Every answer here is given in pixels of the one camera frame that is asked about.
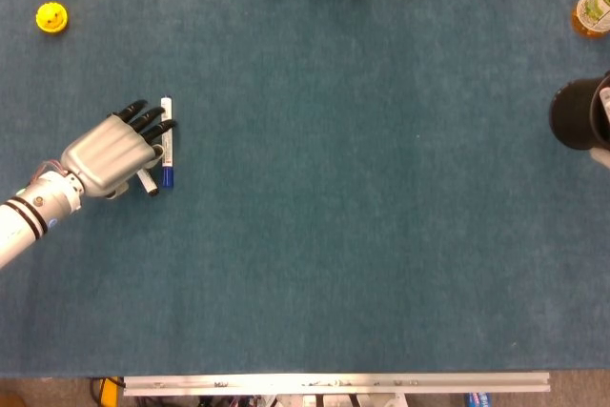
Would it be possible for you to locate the amber tea bottle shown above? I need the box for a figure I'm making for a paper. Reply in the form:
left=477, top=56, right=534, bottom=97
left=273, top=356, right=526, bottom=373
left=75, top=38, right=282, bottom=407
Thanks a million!
left=571, top=0, right=610, bottom=40

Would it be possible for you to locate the blue-capped whiteboard marker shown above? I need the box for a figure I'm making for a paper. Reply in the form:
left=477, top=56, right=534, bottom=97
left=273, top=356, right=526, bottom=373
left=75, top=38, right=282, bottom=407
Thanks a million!
left=159, top=96, right=175, bottom=189

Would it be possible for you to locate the yellow object below rail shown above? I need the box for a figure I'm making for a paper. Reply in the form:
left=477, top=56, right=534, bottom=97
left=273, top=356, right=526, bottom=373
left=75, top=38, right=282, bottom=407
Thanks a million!
left=97, top=376, right=124, bottom=407

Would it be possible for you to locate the aluminium profile rail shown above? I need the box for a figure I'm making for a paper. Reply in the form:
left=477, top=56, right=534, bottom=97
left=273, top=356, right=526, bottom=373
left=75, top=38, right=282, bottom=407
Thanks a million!
left=122, top=372, right=552, bottom=397

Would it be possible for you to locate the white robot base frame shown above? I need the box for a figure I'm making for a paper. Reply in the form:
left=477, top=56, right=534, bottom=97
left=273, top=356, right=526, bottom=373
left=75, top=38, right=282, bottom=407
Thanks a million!
left=197, top=393, right=406, bottom=407

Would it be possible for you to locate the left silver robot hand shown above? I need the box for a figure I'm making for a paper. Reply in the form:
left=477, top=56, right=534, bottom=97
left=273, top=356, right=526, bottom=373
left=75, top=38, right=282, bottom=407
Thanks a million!
left=60, top=99, right=178, bottom=200

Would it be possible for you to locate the yellow rubber duck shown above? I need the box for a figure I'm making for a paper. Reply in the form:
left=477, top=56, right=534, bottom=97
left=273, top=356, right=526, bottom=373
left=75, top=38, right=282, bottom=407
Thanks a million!
left=35, top=1, right=70, bottom=35

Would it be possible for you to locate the blue felt table mat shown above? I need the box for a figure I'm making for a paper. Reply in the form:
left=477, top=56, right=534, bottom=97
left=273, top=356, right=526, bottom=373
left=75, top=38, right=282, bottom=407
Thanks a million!
left=0, top=0, right=610, bottom=379

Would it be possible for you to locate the black mesh pen cup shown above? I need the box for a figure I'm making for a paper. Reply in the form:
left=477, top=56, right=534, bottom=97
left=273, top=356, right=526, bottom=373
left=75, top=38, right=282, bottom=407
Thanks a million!
left=548, top=71, right=610, bottom=152

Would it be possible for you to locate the black-capped whiteboard marker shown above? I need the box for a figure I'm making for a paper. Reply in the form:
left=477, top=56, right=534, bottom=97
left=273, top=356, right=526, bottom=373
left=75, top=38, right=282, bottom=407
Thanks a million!
left=136, top=168, right=161, bottom=197

